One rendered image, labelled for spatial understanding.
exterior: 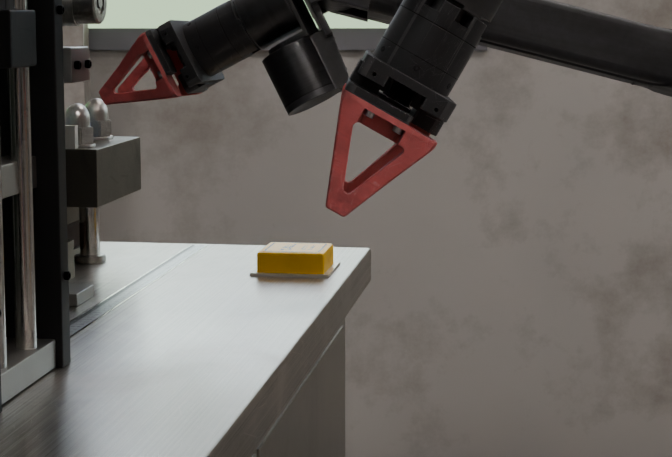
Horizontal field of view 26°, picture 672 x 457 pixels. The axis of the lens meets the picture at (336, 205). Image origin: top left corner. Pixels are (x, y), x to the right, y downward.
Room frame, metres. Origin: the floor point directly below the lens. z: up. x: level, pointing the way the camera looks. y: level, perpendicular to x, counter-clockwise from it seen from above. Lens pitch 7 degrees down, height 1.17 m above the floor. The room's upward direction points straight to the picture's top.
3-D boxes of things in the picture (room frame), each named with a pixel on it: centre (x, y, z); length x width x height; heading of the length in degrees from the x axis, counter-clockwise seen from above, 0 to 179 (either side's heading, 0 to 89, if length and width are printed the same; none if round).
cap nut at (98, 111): (1.61, 0.26, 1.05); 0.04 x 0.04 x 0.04
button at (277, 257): (1.51, 0.04, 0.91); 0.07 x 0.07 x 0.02; 82
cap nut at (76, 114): (1.51, 0.27, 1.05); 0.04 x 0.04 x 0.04
